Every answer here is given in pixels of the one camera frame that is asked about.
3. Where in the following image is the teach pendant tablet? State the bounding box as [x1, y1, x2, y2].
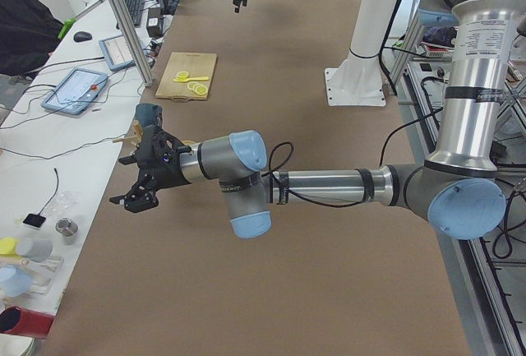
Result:
[99, 35, 135, 72]
[41, 67, 109, 116]

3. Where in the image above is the far teach pendant tablet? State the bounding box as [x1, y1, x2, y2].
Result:
[99, 35, 135, 72]

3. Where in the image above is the small black square pad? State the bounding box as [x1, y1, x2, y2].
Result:
[22, 213, 46, 229]

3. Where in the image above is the yellow plastic knife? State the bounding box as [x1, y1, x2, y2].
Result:
[173, 76, 210, 83]

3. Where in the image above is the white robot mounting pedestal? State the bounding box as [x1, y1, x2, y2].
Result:
[325, 0, 398, 107]

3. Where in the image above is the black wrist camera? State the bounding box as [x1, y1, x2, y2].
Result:
[141, 125, 192, 164]

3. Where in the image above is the red cylindrical tube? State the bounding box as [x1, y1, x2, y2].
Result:
[1, 306, 54, 340]

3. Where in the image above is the small metal cylinder weight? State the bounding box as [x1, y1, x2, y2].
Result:
[55, 218, 79, 245]

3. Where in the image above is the near teach pendant tablet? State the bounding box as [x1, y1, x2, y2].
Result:
[41, 67, 109, 116]

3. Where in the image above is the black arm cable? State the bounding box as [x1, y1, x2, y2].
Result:
[261, 107, 445, 209]

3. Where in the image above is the yellow plastic cup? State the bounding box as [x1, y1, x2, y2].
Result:
[0, 237, 19, 257]

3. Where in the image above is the black computer mouse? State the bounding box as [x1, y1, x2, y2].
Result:
[73, 31, 93, 43]

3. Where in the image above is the grey plastic cup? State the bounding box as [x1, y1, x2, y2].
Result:
[16, 238, 53, 262]

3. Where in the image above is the blue mug yellow inside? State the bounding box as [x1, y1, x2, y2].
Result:
[135, 103, 163, 127]

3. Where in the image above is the aluminium side frame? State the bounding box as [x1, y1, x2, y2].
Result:
[390, 0, 526, 356]

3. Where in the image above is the crumpled clear plastic bag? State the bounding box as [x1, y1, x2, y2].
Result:
[44, 191, 78, 219]

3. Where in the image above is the bamboo cutting board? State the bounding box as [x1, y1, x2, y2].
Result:
[155, 52, 218, 101]

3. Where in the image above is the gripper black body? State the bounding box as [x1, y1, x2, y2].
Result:
[137, 148, 190, 191]

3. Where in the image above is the wooden cup storage rack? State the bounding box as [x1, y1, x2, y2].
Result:
[112, 120, 143, 146]

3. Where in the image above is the black power adapter box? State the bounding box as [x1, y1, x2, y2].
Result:
[146, 7, 164, 39]

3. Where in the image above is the light blue plastic cup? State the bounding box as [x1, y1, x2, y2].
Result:
[1, 265, 33, 297]

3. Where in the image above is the aluminium frame post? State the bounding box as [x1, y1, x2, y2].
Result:
[108, 0, 154, 87]

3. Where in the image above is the black keyboard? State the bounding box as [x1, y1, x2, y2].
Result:
[124, 0, 145, 27]

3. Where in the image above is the clear plastic tray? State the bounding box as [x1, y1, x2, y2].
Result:
[21, 256, 64, 295]

